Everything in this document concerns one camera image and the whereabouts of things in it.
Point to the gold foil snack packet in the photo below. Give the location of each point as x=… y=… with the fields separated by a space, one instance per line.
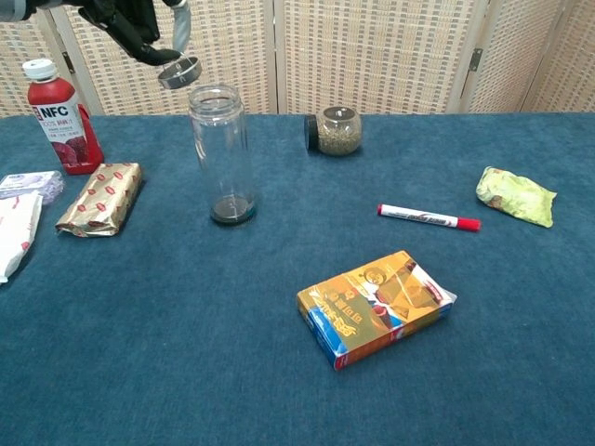
x=102 y=199

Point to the round metal strainer lid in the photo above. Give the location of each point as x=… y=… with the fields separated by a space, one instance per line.
x=181 y=73

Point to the blue table cloth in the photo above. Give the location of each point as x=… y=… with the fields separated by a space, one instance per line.
x=232 y=348

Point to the tall clear glass jar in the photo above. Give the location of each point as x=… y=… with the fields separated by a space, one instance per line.
x=222 y=153

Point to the white and red snack bag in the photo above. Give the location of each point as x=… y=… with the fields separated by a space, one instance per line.
x=14 y=232

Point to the crumpled green snack bag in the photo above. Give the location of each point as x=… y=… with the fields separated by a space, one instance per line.
x=516 y=196

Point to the orange and blue carton box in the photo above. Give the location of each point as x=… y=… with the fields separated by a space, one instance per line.
x=372 y=306

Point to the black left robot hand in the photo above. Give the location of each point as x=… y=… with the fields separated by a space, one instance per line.
x=135 y=28

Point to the woven folding screen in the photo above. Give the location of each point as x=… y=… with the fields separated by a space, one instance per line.
x=372 y=51

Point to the glass jar with black lid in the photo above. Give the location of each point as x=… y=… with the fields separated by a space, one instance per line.
x=337 y=132

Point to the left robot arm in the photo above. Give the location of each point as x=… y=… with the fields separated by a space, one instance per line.
x=18 y=7

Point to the red whiteboard marker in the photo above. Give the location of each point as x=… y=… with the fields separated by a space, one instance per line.
x=427 y=217

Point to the small clear plastic packet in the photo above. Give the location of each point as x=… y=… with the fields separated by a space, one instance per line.
x=32 y=183

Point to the red NFC juice bottle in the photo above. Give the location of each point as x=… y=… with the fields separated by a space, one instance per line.
x=60 y=121

